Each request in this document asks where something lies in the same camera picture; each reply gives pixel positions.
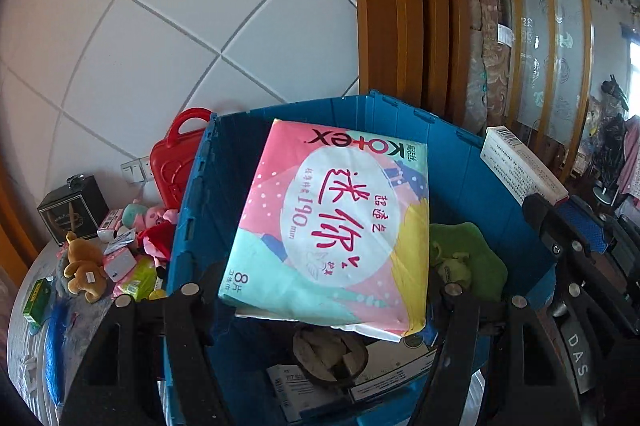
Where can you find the white printed box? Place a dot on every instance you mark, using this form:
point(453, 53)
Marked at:
point(295, 393)

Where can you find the wooden frosted glass partition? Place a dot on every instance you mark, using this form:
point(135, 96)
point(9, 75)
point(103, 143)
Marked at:
point(550, 31)

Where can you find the dark round object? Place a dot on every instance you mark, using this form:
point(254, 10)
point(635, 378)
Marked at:
point(325, 356)

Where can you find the black gift box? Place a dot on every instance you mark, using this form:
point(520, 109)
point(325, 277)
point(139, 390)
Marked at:
point(70, 211)

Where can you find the small green box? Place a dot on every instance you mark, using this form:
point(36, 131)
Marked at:
point(37, 301)

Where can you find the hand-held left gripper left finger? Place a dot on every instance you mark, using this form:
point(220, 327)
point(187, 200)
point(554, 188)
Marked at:
point(197, 306)

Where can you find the red plastic carry case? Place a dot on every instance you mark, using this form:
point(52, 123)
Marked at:
point(170, 166)

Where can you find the white wall socket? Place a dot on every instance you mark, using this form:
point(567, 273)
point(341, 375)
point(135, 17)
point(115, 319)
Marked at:
point(136, 168)

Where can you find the blue fluffy duster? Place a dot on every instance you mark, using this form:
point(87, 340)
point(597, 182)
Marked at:
point(54, 351)

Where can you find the brown plush bear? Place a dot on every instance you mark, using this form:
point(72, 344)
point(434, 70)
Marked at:
point(82, 271)

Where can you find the pile of clothes and clutter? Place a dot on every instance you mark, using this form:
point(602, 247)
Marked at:
point(615, 146)

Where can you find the rolled patterned carpet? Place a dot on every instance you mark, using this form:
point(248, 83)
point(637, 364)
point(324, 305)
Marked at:
point(487, 56)

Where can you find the pink sanitary pad pack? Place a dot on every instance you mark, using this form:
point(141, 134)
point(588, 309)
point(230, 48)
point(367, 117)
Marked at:
point(330, 226)

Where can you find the teal plush toy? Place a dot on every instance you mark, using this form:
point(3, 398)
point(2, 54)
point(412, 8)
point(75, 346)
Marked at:
point(134, 215)

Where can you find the white printed carton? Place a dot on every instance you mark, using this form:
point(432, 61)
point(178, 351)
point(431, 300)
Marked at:
point(520, 161)

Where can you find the pink pig plush red hat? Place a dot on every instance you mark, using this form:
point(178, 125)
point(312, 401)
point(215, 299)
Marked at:
point(157, 238)

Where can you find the wooden wall trim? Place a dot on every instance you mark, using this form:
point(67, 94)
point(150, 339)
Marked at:
point(15, 216)
point(400, 6)

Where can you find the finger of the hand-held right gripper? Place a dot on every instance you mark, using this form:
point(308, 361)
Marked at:
point(560, 236)
point(585, 226)

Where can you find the blue plastic crate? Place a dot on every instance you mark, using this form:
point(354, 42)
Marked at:
point(465, 176)

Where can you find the white box with dark label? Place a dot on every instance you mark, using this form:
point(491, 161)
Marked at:
point(400, 371)

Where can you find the green frog plush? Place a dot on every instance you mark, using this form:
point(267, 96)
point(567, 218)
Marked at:
point(470, 256)

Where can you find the pink white tissue pack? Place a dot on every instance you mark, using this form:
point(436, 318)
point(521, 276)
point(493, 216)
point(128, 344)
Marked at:
point(120, 265)

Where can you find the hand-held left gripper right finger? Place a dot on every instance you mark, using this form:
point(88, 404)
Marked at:
point(452, 311)

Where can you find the small pink box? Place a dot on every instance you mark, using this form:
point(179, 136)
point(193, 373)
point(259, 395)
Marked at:
point(110, 223)

